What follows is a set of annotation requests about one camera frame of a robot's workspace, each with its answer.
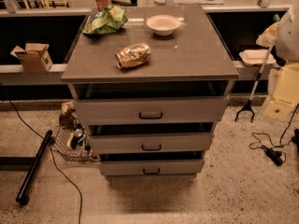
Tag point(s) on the grey bottom drawer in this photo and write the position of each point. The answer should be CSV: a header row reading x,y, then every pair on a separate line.
x,y
120,168

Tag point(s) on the grey drawer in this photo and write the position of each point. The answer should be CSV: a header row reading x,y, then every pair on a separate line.
x,y
152,110
120,168
146,143

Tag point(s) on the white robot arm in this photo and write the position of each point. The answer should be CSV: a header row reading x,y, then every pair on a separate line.
x,y
284,35

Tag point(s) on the grey drawer cabinet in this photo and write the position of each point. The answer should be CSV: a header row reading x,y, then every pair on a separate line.
x,y
191,62

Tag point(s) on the grey top drawer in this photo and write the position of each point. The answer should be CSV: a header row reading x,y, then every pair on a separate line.
x,y
152,110

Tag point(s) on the grey middle drawer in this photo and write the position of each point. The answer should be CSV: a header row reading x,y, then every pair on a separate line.
x,y
146,143

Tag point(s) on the white paper bowl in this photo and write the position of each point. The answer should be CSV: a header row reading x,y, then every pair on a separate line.
x,y
163,25

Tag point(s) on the crumpled brown paper bag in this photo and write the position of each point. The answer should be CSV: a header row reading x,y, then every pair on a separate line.
x,y
68,115

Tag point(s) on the green chip bag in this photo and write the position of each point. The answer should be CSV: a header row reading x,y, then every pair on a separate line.
x,y
107,21

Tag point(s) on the reacher grabber tool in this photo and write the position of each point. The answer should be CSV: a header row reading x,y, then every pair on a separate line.
x,y
247,106

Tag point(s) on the white takeout container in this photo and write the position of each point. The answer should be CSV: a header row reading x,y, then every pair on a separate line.
x,y
251,57

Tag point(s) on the small cardboard box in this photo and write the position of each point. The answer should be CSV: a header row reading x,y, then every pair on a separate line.
x,y
34,58

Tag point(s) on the black tube on floor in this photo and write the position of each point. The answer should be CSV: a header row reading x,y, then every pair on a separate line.
x,y
22,197

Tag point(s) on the wire basket with clutter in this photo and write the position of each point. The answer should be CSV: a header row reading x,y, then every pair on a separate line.
x,y
72,144

